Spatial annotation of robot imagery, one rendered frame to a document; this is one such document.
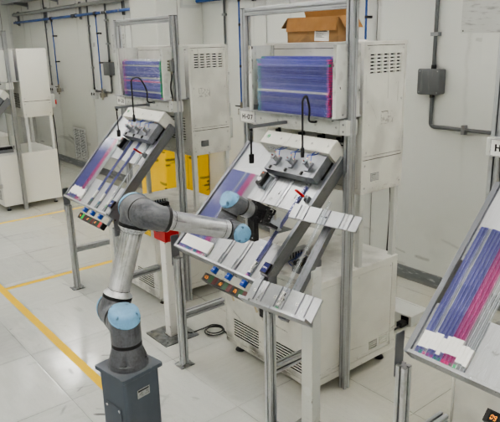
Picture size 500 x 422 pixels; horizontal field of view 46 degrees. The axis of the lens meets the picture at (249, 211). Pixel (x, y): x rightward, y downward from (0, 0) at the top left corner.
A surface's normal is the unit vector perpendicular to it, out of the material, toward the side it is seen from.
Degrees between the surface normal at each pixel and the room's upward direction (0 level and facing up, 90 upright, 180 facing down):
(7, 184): 90
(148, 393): 90
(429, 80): 90
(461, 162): 89
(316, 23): 76
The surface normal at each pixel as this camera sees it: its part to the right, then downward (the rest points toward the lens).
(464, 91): -0.77, 0.19
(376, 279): 0.63, 0.20
